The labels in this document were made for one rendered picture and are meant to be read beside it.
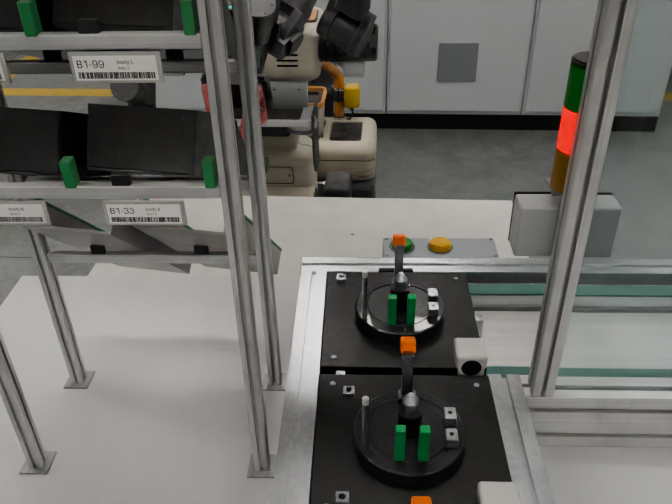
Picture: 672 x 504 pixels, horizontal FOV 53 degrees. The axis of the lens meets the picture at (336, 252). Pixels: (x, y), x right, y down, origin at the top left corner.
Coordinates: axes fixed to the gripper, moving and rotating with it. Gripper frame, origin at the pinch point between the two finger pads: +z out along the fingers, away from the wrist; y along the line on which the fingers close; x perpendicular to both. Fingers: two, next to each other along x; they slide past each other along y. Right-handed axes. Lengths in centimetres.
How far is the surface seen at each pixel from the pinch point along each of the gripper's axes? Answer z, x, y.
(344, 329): 19.1, 21.7, 18.7
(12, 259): -72, 175, -147
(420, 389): 29.5, 16.5, 30.8
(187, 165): 18.8, -16.1, 2.9
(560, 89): -236, 216, 105
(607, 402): 28, 19, 56
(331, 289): 10.0, 26.0, 15.2
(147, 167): 19.0, -15.5, -1.9
